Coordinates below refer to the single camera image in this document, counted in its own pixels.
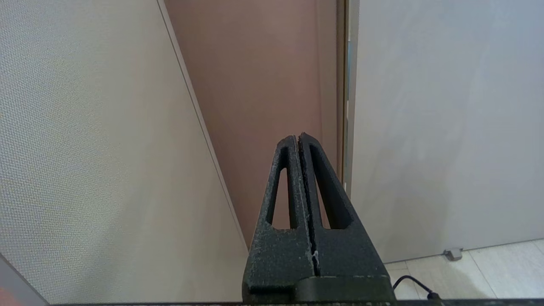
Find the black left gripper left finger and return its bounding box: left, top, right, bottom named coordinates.
left=242, top=135, right=315, bottom=303

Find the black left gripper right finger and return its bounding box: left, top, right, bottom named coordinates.
left=299, top=133, right=390, bottom=277

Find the white room door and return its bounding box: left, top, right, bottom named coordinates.
left=344, top=0, right=544, bottom=264

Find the beige cabinet panel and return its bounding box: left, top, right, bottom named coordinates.
left=0, top=0, right=249, bottom=306

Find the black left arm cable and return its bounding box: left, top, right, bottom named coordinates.
left=392, top=275, right=445, bottom=303

